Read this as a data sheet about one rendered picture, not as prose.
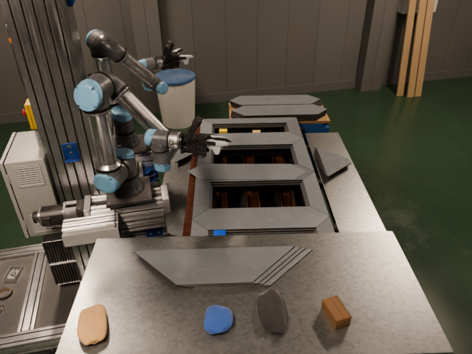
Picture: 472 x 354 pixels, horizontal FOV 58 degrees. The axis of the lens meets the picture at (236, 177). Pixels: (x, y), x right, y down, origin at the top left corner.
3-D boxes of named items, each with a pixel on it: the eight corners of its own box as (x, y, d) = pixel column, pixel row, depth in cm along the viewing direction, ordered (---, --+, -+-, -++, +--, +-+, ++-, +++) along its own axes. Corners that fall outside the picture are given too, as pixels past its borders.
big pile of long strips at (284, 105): (319, 100, 373) (320, 94, 369) (329, 121, 339) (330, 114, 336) (229, 102, 371) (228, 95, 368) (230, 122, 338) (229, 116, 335)
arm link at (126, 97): (97, 74, 192) (173, 151, 206) (84, 82, 183) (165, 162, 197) (111, 57, 186) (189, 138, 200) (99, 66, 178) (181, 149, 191)
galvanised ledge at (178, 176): (197, 137, 348) (197, 134, 346) (186, 247, 239) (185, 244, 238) (172, 138, 347) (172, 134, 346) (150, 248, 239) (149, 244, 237)
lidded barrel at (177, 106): (189, 110, 546) (186, 65, 513) (204, 125, 510) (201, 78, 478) (154, 118, 528) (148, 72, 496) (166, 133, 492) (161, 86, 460)
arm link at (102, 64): (110, 128, 255) (93, 35, 225) (100, 119, 265) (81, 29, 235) (128, 122, 261) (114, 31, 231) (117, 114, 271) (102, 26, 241)
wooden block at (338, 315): (320, 308, 154) (322, 298, 151) (335, 303, 156) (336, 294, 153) (334, 330, 146) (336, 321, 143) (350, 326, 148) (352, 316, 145)
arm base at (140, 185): (113, 200, 212) (109, 183, 206) (113, 183, 224) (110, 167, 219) (144, 196, 215) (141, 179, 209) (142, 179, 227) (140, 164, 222)
